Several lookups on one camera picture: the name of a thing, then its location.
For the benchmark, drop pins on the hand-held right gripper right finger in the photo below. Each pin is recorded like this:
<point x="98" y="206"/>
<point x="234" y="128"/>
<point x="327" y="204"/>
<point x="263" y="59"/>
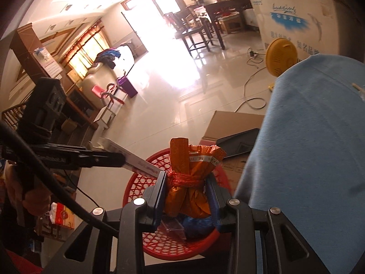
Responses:
<point x="212" y="202"/>

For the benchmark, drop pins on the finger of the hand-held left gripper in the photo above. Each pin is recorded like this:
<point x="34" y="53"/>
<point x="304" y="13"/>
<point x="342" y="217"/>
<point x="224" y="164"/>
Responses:
<point x="99" y="158"/>

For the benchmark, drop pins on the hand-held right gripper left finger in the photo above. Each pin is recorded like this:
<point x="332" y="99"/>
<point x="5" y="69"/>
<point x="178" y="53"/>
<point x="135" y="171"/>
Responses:
<point x="161" y="197"/>

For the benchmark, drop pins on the orange plastic bag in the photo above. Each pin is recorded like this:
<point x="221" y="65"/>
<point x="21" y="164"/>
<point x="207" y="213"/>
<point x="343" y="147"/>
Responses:
<point x="196" y="199"/>

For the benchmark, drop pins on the red plastic basket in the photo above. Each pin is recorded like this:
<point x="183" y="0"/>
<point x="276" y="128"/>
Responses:
<point x="137" y="182"/>

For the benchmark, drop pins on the red plastic bag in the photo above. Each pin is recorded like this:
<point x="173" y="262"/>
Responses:
<point x="185" y="180"/>

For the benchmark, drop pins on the white purple-edged box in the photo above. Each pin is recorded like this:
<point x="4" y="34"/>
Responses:
<point x="134" y="162"/>

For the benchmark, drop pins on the person's left hand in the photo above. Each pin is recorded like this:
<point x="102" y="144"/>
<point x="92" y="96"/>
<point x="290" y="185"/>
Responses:
<point x="34" y="202"/>

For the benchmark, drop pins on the blue plastic bag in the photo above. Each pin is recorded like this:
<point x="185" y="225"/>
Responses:
<point x="196" y="227"/>

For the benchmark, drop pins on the pink stool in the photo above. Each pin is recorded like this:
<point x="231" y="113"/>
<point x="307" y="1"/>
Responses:
<point x="97" y="90"/>

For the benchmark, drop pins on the black tablet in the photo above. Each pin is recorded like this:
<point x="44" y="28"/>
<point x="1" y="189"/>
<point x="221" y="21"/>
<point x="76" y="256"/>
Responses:
<point x="239" y="144"/>

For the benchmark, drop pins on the wooden shelf unit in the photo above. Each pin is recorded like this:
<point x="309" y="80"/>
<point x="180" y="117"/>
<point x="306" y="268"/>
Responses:
<point x="25" y="42"/>

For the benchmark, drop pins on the red patterned box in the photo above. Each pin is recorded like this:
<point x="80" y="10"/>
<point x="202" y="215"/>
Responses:
<point x="64" y="215"/>

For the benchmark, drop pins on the purple bin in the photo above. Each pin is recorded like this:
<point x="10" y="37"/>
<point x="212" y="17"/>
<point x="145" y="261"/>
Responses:
<point x="128" y="87"/>

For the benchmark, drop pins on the cardboard box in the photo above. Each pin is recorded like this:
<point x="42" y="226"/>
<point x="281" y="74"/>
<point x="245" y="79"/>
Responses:
<point x="228" y="122"/>

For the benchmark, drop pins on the blue purple clothes pile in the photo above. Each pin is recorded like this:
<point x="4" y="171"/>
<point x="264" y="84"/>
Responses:
<point x="108" y="55"/>

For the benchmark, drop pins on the blue tablecloth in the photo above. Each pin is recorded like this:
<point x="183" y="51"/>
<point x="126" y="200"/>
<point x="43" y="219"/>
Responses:
<point x="299" y="148"/>

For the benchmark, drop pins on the wooden framed glass door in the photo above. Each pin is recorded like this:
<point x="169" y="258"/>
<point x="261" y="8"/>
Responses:
<point x="142" y="8"/>

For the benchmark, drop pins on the dark wooden chair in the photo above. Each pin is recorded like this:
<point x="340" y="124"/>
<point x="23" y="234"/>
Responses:
<point x="194" y="31"/>

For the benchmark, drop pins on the yellow round fan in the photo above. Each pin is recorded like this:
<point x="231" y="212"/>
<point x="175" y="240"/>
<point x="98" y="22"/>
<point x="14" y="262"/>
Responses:
<point x="281" y="55"/>

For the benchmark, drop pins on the long wooden stick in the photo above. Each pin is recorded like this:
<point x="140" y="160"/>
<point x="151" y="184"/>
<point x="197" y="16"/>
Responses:
<point x="358" y="88"/>

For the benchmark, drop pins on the dark wooden table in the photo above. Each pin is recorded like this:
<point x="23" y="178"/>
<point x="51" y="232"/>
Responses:
<point x="228" y="5"/>

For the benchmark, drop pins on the white chest freezer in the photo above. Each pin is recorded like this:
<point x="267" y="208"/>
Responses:
<point x="313" y="28"/>

